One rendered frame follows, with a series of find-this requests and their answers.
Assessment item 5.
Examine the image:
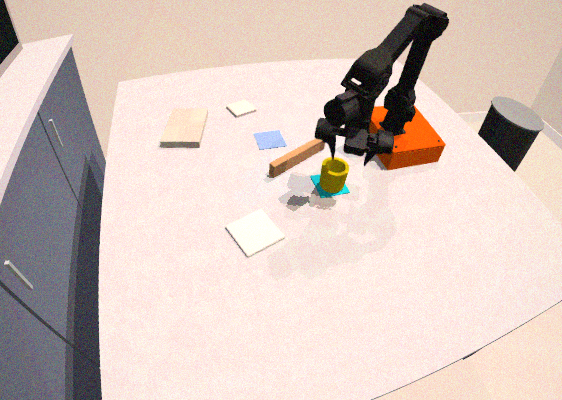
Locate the olive-yellow cup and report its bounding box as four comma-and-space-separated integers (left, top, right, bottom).
320, 157, 349, 193

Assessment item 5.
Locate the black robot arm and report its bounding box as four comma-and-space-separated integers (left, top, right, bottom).
324, 3, 449, 156

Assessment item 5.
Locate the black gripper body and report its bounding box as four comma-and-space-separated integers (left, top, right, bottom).
314, 115, 394, 155

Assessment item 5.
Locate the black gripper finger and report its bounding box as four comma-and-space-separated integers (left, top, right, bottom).
322, 135, 336, 159
363, 149, 383, 167

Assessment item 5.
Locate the brown wooden bar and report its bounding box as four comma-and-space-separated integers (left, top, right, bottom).
269, 139, 325, 178

